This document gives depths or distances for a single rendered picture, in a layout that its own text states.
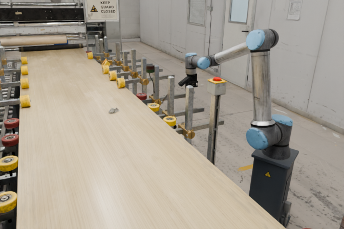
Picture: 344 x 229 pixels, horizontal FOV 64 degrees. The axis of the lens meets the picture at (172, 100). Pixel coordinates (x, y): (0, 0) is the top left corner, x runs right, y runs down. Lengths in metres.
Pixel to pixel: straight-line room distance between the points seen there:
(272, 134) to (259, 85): 0.32
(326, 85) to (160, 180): 3.33
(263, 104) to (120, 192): 1.03
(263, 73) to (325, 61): 2.51
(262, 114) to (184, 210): 0.93
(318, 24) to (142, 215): 3.67
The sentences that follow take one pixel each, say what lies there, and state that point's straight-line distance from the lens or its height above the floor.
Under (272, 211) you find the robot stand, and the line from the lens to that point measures 2.21.
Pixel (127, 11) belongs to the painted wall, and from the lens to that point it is 10.94.
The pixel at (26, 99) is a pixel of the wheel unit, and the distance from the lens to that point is 2.05.
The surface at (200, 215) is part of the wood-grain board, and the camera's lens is 1.03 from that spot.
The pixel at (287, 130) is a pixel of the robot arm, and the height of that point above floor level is 0.81.
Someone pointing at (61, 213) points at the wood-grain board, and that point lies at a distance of 1.09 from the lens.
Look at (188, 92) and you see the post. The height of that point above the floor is 1.08.
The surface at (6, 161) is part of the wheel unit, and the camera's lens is 1.46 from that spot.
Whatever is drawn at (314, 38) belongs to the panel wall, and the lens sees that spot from 4.29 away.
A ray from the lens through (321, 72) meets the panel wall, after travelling 4.23.
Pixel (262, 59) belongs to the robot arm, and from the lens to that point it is 1.72.
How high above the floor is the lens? 1.60
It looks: 20 degrees down
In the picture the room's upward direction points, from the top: 1 degrees clockwise
